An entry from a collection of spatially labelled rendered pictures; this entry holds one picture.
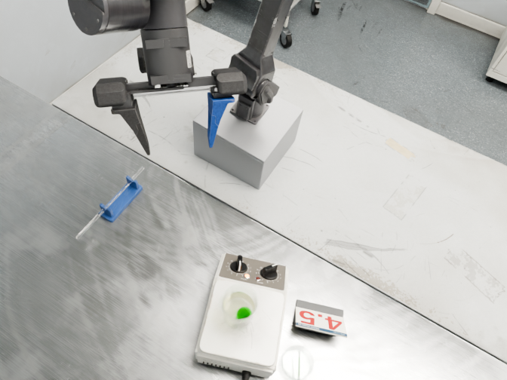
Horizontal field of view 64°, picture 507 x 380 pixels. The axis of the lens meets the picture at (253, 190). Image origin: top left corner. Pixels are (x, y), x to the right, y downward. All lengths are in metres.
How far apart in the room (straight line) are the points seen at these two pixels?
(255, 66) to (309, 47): 2.06
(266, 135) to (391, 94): 1.86
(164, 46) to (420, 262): 0.66
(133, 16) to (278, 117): 0.49
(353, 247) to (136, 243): 0.44
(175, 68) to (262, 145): 0.37
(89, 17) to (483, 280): 0.84
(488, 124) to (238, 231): 2.15
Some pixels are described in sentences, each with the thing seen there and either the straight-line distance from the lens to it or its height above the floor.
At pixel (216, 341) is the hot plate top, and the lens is 0.67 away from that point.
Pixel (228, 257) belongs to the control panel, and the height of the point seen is 0.94.
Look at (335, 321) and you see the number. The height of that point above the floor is 0.92.
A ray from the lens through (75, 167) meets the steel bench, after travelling 0.97.
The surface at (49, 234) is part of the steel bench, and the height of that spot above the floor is 0.90.
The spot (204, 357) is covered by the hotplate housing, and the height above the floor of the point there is 0.97.
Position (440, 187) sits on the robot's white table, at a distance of 1.04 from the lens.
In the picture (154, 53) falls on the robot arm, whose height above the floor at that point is 1.33.
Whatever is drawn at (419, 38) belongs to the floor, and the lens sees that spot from 3.20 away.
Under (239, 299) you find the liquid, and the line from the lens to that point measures 0.65.
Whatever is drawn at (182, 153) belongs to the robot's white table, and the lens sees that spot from 0.95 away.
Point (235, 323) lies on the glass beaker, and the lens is 0.64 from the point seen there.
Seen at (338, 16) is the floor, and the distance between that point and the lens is 3.16.
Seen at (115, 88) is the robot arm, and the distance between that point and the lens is 0.52.
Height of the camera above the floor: 1.64
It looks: 56 degrees down
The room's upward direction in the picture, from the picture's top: 10 degrees clockwise
